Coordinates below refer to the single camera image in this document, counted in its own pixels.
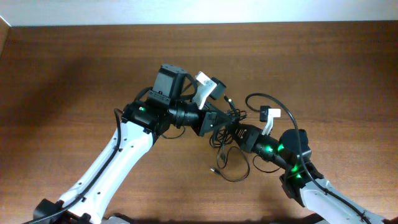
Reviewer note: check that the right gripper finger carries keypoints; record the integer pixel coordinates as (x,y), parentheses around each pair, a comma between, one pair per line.
(237,135)
(237,127)

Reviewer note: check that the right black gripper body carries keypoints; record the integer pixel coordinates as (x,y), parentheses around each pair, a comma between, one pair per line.
(252,140)

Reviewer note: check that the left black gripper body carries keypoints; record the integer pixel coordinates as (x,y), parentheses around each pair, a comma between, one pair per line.
(209,112)

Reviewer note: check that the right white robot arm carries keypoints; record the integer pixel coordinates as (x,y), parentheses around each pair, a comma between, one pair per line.
(301,181)

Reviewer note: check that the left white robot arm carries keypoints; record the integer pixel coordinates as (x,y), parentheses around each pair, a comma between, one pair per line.
(176,99)

